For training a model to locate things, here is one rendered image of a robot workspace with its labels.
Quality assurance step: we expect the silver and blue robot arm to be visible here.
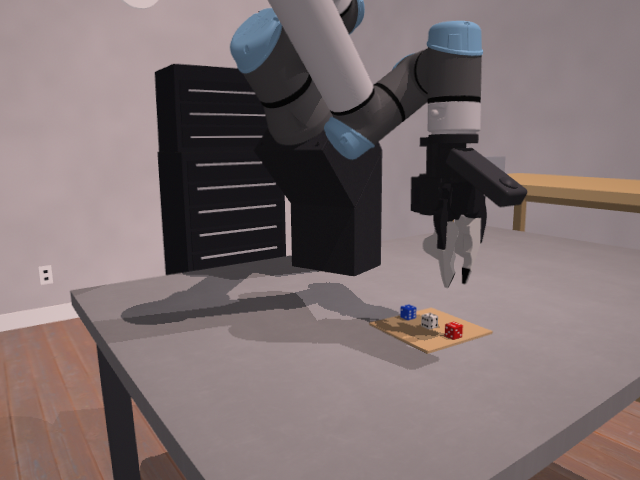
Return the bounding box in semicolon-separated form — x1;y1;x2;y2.
230;0;527;207

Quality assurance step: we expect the blue die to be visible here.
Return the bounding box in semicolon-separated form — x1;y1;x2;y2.
400;305;416;320

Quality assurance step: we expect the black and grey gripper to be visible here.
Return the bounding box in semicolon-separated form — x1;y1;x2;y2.
411;134;487;288

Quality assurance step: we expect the red die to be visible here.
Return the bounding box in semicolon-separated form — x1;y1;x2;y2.
445;322;463;340

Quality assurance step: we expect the white die with black pips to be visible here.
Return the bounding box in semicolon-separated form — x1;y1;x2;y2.
421;313;438;330

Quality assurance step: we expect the orange mat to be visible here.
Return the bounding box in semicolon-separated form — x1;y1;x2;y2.
369;308;493;354

